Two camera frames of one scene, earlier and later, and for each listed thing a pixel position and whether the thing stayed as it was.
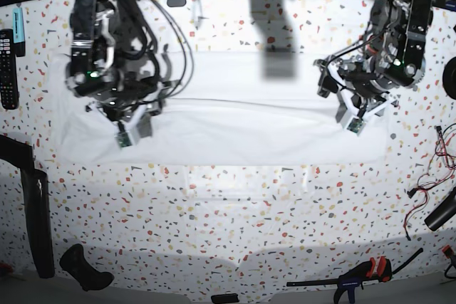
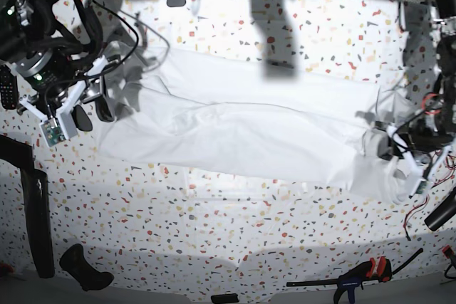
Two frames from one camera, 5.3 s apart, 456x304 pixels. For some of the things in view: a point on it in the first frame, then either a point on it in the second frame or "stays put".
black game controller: (74, 262) stays put
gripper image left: (121, 96) to (60, 85)
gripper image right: (358, 76) to (421, 137)
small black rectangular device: (224, 298) stays put
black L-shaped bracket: (18, 152) stays put
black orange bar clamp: (380, 269) stays put
